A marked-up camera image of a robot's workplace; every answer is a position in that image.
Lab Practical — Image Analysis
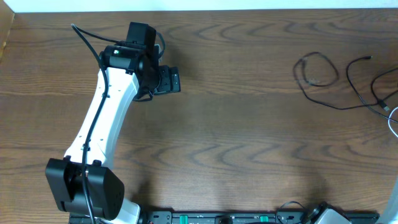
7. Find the black USB cable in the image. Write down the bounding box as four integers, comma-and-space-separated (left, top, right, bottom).
346, 55, 398, 124
292, 51, 398, 111

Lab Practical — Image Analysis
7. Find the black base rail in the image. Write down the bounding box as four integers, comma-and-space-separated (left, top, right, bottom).
68, 211, 379, 224

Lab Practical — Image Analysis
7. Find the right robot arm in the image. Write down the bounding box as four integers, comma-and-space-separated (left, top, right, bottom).
303, 181, 397, 224

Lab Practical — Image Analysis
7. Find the white USB cable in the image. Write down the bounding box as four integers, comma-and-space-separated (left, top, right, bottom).
387, 106, 398, 139

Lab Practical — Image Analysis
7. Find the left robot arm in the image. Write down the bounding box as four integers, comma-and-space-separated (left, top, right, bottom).
45, 44, 180, 223

